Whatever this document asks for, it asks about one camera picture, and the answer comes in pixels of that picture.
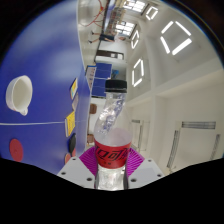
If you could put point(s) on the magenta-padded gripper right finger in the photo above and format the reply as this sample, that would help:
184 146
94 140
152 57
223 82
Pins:
145 171

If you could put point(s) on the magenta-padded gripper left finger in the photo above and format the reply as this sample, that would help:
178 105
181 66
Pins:
76 171

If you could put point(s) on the clear red-labelled drink bottle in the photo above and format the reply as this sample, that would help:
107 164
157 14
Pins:
112 153

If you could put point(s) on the red table tennis paddle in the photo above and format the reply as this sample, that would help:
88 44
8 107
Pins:
68 157

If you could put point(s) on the yellow paper sheet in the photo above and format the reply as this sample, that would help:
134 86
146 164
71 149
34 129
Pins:
70 123

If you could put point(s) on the flat round red coaster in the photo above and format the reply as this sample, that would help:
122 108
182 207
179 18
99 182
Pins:
16 150

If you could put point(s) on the brown chair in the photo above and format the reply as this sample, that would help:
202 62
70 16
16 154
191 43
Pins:
93 108

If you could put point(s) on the grey pamphlet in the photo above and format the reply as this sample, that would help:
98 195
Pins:
75 101

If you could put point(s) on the yellow and blue booklet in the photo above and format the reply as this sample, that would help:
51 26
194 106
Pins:
74 88

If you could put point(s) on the folded blue table tennis table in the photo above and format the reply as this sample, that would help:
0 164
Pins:
101 78

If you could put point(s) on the white ceramic mug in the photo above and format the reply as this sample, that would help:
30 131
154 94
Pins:
18 93

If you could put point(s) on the dark door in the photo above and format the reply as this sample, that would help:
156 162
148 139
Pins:
110 55

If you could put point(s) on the person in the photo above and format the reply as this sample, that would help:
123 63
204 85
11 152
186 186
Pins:
105 37

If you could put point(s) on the group of ceiling lights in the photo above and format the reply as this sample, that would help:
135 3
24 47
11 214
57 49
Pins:
175 36

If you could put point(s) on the red-legged table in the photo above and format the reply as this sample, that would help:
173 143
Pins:
98 11

